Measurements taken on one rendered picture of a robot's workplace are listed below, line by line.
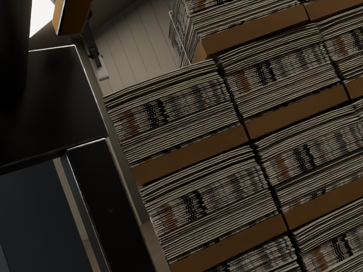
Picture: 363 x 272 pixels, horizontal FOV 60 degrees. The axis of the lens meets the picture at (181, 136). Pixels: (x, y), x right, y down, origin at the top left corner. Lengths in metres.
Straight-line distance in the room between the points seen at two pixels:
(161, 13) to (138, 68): 0.81
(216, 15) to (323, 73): 0.31
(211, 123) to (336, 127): 0.32
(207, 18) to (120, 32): 4.00
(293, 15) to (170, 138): 0.45
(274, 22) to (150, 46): 3.68
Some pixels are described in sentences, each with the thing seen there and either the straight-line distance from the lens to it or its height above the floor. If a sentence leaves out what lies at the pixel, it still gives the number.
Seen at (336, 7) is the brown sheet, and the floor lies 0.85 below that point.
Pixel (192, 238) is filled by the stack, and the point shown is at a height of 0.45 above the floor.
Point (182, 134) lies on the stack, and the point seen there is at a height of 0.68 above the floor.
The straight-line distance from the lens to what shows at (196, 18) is 0.83.
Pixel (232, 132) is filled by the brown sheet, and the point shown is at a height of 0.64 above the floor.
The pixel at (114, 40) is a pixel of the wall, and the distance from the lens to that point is 4.84.
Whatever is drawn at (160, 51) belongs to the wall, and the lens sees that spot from 4.39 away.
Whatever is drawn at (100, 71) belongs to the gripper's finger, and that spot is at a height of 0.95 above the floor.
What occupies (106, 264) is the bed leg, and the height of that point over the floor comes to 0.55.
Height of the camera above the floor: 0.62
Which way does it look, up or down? 4 degrees up
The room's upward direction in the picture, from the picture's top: 22 degrees counter-clockwise
